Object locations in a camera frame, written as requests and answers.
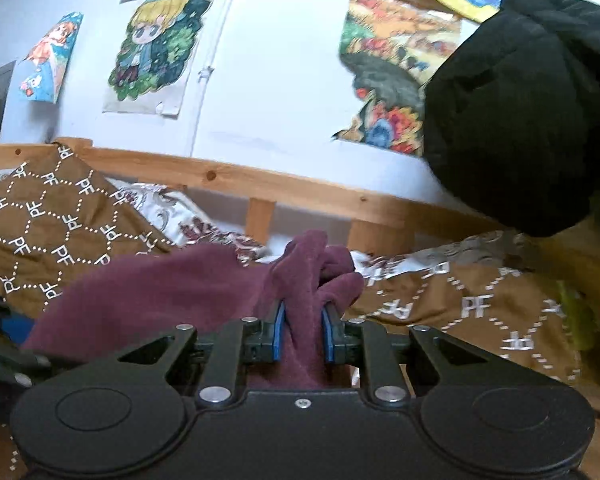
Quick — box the white floral bed sheet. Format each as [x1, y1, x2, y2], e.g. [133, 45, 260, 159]
[108, 178, 524, 280]

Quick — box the maroon sweater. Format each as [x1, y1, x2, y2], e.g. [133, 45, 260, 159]
[23, 231, 365, 389]

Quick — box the brown PF patterned blanket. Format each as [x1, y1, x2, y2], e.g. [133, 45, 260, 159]
[0, 170, 600, 479]

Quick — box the wooden bed frame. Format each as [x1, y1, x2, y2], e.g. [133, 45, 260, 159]
[0, 140, 498, 270]

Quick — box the anime boy wall poster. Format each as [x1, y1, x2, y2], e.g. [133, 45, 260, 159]
[102, 0, 211, 118]

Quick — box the anime girl wall poster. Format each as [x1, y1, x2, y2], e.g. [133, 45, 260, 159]
[19, 12, 83, 104]

